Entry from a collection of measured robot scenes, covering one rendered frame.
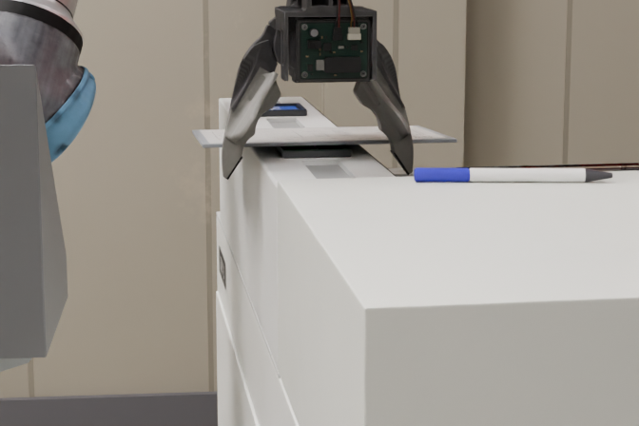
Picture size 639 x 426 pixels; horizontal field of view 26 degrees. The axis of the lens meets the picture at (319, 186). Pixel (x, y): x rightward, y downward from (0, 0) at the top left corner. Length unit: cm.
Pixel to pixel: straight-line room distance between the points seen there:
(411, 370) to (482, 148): 245
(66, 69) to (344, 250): 59
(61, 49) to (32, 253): 30
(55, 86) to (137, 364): 191
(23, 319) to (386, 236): 37
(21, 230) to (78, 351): 210
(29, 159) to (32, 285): 10
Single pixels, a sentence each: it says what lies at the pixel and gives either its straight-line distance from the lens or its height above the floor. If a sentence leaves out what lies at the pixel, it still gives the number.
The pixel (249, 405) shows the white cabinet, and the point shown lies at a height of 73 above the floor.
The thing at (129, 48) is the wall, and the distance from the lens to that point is 302.
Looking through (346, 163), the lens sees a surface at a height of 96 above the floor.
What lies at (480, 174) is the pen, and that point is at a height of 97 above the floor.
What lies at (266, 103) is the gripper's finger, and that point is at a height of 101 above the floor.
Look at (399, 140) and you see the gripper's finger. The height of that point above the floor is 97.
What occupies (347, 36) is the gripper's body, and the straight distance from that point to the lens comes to 104.
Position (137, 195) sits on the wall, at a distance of 306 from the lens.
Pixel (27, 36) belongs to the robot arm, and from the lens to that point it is 129.
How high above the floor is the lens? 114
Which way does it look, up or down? 10 degrees down
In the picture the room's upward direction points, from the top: straight up
